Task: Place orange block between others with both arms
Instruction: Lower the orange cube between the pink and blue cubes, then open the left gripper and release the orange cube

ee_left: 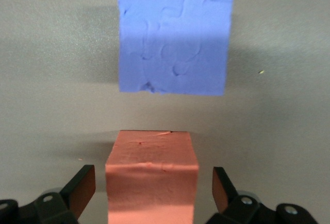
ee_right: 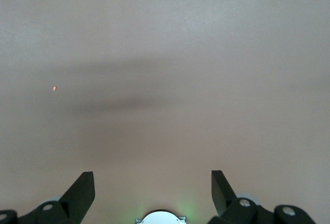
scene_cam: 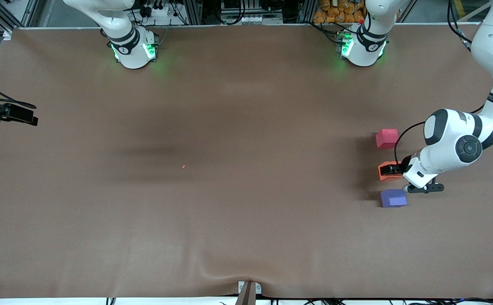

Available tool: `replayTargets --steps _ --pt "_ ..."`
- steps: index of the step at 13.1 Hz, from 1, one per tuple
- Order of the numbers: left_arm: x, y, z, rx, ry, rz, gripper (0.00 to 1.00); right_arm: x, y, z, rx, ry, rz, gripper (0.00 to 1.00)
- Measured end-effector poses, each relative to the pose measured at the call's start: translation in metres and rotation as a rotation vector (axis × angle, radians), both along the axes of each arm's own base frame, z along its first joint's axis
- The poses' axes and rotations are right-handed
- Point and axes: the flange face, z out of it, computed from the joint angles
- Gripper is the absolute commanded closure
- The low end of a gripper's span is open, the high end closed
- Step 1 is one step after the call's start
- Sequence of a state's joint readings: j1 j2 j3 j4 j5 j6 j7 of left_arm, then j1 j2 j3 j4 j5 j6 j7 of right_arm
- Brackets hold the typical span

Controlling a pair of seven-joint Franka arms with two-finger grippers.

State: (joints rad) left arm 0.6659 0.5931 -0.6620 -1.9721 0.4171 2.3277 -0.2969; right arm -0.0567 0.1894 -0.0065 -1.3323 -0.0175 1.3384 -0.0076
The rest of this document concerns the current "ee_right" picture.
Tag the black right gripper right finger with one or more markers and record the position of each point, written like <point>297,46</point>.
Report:
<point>232,211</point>

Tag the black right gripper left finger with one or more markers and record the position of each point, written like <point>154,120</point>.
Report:
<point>69,203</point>

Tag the brown table cover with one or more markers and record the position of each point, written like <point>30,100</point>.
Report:
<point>180,41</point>

